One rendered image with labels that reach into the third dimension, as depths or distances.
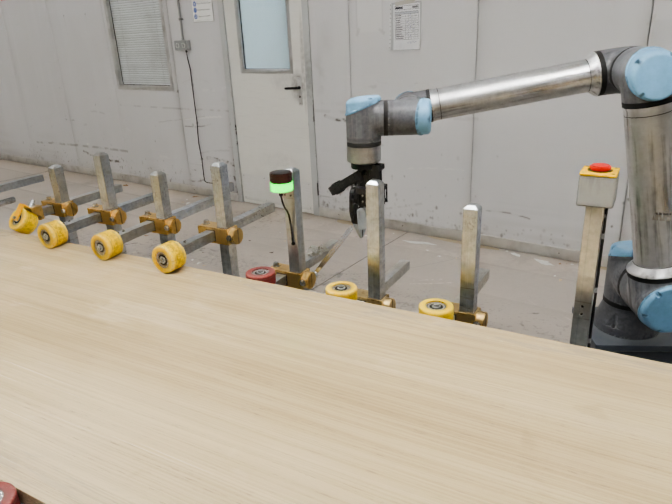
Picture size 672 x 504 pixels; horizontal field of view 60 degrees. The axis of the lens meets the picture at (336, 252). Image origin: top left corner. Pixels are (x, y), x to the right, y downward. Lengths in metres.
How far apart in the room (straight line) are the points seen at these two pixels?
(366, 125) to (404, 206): 3.06
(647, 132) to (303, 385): 1.03
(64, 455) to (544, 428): 0.77
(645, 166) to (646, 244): 0.21
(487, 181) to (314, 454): 3.40
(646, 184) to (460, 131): 2.66
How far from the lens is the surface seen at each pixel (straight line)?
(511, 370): 1.16
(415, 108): 1.49
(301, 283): 1.64
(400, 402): 1.05
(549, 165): 4.03
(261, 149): 5.30
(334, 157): 4.79
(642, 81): 1.57
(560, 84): 1.68
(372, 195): 1.45
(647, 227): 1.69
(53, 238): 2.01
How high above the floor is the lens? 1.52
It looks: 21 degrees down
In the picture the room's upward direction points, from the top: 3 degrees counter-clockwise
